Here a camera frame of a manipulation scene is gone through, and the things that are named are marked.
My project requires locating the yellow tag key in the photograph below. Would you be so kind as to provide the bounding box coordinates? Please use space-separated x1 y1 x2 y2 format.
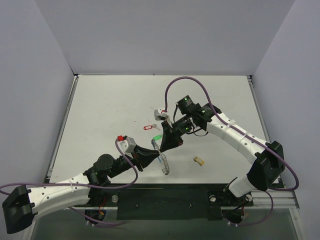
193 156 205 166

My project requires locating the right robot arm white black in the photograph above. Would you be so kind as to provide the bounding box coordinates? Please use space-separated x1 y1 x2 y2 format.
154 96 285 205

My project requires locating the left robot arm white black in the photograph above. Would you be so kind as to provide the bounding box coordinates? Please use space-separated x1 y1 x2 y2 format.
2 146 160 234

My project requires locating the green tag key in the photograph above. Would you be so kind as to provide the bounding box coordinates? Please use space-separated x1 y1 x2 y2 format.
152 134 163 141

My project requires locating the red tag key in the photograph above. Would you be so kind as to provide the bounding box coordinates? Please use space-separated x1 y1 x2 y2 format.
143 124 160 131

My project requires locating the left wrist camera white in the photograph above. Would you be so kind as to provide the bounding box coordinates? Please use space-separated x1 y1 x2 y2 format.
117 135 137 154

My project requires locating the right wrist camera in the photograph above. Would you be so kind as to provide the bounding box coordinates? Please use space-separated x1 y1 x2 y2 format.
153 108 172 126

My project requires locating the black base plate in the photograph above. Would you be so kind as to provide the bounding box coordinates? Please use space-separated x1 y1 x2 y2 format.
82 183 253 221

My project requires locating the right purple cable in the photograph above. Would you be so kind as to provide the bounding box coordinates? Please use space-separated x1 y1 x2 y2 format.
164 76 301 227

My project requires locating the purple cable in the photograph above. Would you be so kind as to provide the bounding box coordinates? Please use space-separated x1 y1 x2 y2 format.
164 76 301 227
0 138 140 228

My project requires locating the aluminium rail frame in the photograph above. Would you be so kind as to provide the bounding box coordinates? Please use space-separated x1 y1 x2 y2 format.
21 74 301 240

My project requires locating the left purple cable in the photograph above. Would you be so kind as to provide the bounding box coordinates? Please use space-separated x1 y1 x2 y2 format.
0 138 140 228

